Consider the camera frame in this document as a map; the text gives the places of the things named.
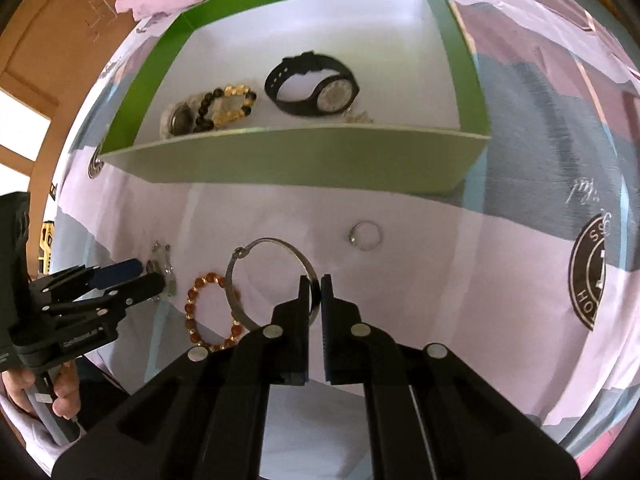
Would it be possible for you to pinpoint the silver bangle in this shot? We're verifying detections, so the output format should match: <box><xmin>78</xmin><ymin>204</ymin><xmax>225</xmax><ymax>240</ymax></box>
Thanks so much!
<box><xmin>222</xmin><ymin>236</ymin><xmax>321</xmax><ymax>332</ymax></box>

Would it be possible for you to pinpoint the plaid bed sheet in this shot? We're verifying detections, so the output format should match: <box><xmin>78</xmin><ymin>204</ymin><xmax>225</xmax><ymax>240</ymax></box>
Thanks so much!
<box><xmin>53</xmin><ymin>0</ymin><xmax>639</xmax><ymax>474</ymax></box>

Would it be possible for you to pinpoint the black wrist watch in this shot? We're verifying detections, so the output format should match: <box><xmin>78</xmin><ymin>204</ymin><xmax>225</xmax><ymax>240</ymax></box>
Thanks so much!
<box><xmin>264</xmin><ymin>51</ymin><xmax>360</xmax><ymax>117</ymax></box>

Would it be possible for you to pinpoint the amber bead bracelet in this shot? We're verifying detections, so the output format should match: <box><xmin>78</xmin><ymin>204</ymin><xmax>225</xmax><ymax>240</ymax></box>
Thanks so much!
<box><xmin>183</xmin><ymin>271</ymin><xmax>245</xmax><ymax>352</ymax></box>

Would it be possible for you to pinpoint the person left hand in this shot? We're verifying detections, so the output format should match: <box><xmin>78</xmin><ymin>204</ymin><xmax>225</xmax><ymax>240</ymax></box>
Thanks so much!
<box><xmin>1</xmin><ymin>358</ymin><xmax>82</xmax><ymax>421</ymax></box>

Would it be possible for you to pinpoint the green jade chain bracelet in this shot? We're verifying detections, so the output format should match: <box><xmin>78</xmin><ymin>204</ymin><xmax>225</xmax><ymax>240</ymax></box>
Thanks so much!
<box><xmin>144</xmin><ymin>240</ymin><xmax>179</xmax><ymax>302</ymax></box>

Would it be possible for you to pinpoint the black bead gold bracelet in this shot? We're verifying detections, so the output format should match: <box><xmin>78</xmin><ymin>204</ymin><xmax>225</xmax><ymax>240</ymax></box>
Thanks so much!
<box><xmin>194</xmin><ymin>83</ymin><xmax>258</xmax><ymax>134</ymax></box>

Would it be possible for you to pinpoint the wooden headboard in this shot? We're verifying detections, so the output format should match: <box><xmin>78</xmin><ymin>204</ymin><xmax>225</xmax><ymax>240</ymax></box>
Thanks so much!
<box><xmin>1</xmin><ymin>0</ymin><xmax>134</xmax><ymax>276</ymax></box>

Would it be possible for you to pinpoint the white wrist watch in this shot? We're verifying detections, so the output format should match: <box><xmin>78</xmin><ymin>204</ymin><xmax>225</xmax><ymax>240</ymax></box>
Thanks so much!
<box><xmin>160</xmin><ymin>92</ymin><xmax>205</xmax><ymax>140</ymax></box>

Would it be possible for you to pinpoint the small silver ring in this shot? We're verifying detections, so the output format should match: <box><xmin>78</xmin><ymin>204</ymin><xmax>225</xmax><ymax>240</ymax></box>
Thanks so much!
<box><xmin>348</xmin><ymin>219</ymin><xmax>384</xmax><ymax>253</ymax></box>

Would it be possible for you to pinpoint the green cardboard box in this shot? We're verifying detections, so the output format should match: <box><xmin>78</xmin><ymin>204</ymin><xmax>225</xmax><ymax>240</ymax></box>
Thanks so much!
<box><xmin>101</xmin><ymin>0</ymin><xmax>490</xmax><ymax>194</ymax></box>

